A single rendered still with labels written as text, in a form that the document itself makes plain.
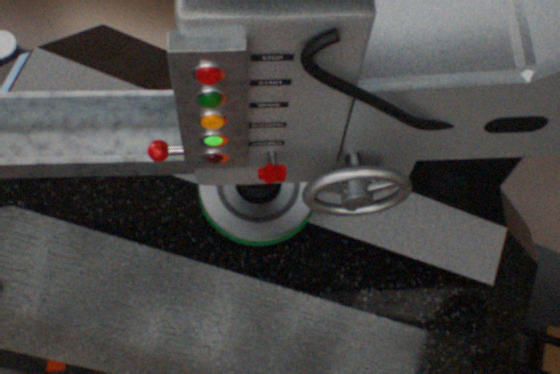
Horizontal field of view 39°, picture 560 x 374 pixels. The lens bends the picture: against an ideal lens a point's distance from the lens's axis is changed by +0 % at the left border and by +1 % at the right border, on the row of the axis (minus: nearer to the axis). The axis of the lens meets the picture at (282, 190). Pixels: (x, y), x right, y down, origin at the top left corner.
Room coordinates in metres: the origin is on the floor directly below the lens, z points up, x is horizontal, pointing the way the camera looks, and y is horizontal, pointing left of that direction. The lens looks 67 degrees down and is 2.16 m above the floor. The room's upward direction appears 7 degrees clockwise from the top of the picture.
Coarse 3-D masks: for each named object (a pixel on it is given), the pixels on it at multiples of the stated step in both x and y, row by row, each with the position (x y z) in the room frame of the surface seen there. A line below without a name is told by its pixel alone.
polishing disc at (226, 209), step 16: (208, 192) 0.53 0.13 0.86; (224, 192) 0.53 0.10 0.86; (288, 192) 0.55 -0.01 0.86; (208, 208) 0.50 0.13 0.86; (224, 208) 0.50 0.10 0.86; (240, 208) 0.51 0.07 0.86; (256, 208) 0.51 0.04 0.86; (272, 208) 0.51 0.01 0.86; (288, 208) 0.52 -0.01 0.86; (304, 208) 0.52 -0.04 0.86; (224, 224) 0.47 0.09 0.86; (240, 224) 0.48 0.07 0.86; (256, 224) 0.48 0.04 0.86; (272, 224) 0.48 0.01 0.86; (288, 224) 0.49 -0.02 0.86; (256, 240) 0.45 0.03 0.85
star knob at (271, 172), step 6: (270, 156) 0.44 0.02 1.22; (270, 162) 0.43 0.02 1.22; (264, 168) 0.42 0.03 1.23; (270, 168) 0.42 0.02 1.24; (276, 168) 0.42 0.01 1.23; (282, 168) 0.42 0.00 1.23; (258, 174) 0.42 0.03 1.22; (264, 174) 0.42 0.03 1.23; (270, 174) 0.41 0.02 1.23; (276, 174) 0.42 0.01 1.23; (282, 174) 0.42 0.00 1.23; (270, 180) 0.41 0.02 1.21; (276, 180) 0.41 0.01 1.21; (282, 180) 0.42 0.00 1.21
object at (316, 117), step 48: (192, 0) 0.46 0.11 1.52; (240, 0) 0.46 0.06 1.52; (288, 0) 0.47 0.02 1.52; (336, 0) 0.48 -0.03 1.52; (288, 48) 0.45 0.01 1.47; (336, 48) 0.46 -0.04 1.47; (288, 96) 0.45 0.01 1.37; (336, 96) 0.46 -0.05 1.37; (288, 144) 0.45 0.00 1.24; (336, 144) 0.47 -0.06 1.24
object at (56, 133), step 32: (0, 96) 0.54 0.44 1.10; (32, 96) 0.55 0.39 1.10; (64, 96) 0.56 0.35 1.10; (96, 96) 0.56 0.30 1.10; (128, 96) 0.57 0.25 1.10; (160, 96) 0.58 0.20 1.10; (0, 128) 0.51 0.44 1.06; (32, 128) 0.52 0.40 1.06; (64, 128) 0.52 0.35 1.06; (96, 128) 0.53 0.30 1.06; (128, 128) 0.54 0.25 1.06; (160, 128) 0.55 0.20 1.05; (0, 160) 0.44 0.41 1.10; (32, 160) 0.44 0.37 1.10; (64, 160) 0.45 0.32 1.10; (96, 160) 0.46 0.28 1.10; (128, 160) 0.47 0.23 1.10
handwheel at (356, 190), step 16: (352, 160) 0.47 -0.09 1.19; (320, 176) 0.42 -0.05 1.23; (336, 176) 0.42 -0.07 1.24; (352, 176) 0.42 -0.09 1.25; (368, 176) 0.42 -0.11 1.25; (384, 176) 0.43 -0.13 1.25; (400, 176) 0.43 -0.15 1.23; (304, 192) 0.41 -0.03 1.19; (336, 192) 0.42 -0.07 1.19; (352, 192) 0.42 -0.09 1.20; (368, 192) 0.42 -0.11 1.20; (400, 192) 0.43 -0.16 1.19; (320, 208) 0.41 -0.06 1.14; (336, 208) 0.42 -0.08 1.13; (352, 208) 0.42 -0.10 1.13; (368, 208) 0.43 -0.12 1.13; (384, 208) 0.43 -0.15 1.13
